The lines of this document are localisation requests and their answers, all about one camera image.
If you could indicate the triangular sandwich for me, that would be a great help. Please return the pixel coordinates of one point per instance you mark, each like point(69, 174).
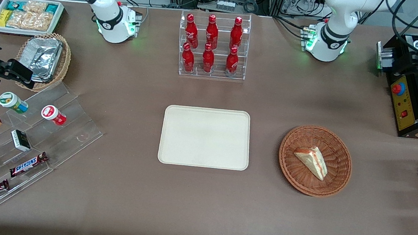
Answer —
point(313, 160)

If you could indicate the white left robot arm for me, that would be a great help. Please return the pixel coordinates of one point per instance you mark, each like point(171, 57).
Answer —
point(337, 13)

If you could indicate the light wicker basket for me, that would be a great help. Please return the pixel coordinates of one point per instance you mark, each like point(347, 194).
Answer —
point(64, 63)

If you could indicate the cream rectangular tray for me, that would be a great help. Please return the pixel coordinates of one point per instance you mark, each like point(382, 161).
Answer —
point(205, 137)

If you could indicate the brown round wicker basket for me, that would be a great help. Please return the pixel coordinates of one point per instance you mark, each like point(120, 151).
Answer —
point(305, 177)

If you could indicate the green lid cup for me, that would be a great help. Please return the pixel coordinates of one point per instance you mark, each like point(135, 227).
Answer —
point(11, 101)

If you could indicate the silver foil pack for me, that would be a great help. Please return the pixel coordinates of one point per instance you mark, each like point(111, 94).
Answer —
point(42, 58)

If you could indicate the red lid cup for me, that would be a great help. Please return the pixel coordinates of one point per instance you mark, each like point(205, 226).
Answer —
point(52, 114)

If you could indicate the large clear puffed snack bag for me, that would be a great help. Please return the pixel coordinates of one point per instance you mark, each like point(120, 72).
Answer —
point(31, 20)

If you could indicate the yellow snack pack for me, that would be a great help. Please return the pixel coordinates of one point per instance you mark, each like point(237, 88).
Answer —
point(4, 17)

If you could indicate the clear acrylic stepped display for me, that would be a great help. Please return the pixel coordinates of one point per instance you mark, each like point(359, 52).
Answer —
point(69, 116)

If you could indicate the small clear puffed snack bag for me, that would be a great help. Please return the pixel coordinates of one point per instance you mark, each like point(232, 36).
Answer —
point(35, 6)

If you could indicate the teal snack pack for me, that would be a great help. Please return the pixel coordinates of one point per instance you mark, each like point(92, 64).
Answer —
point(15, 5)
point(51, 8)

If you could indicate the red emergency stop button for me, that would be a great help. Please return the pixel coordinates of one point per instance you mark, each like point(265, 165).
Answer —
point(398, 89)

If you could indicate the red cola bottle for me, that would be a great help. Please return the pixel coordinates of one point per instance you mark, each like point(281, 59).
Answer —
point(232, 63)
point(191, 31)
point(208, 60)
point(236, 35)
point(211, 33)
point(187, 60)

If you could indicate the clear acrylic bottle rack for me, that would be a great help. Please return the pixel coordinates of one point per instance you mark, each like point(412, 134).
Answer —
point(211, 76)

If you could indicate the white power strip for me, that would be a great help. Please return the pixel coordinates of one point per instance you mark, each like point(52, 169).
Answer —
point(225, 5)

